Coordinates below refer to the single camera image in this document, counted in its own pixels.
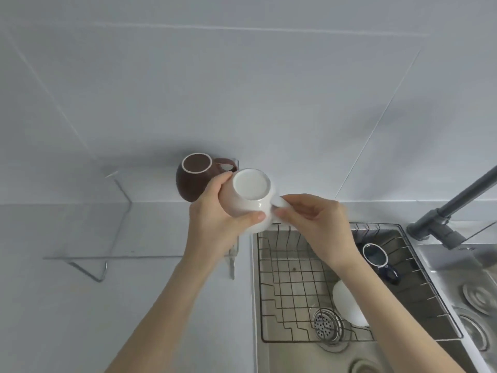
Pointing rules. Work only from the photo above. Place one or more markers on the person's right hand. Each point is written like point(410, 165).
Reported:
point(326, 229)

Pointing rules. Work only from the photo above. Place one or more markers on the person's left hand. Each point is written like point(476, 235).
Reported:
point(207, 225)

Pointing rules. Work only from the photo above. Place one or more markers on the person's left thumb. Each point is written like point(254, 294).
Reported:
point(250, 220)

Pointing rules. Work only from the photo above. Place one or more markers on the person's right fingers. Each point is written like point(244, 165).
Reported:
point(299, 213)

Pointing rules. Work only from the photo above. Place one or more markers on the white ceramic mug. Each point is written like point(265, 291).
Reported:
point(250, 188)
point(349, 302)

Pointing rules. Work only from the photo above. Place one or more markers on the person's right forearm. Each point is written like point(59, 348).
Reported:
point(392, 314)

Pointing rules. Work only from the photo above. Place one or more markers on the person's left forearm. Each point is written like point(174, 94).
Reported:
point(167, 318)

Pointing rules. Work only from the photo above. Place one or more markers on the brown ceramic mug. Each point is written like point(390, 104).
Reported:
point(190, 184)

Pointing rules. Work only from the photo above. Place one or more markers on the dark blue ceramic mug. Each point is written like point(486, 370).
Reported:
point(374, 255)

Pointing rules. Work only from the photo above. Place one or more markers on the perforated metal sink strainer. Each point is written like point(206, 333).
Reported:
point(324, 326)

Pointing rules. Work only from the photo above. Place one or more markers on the stainless steel sink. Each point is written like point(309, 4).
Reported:
point(268, 357)

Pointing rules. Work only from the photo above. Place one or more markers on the grey kitchen faucet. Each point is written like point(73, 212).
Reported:
point(438, 225)

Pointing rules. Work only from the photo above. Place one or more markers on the round metal drain cover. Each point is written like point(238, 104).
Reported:
point(480, 299)
point(474, 332)

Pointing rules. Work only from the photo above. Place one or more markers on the clear glass wall shelf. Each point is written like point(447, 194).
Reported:
point(116, 257)

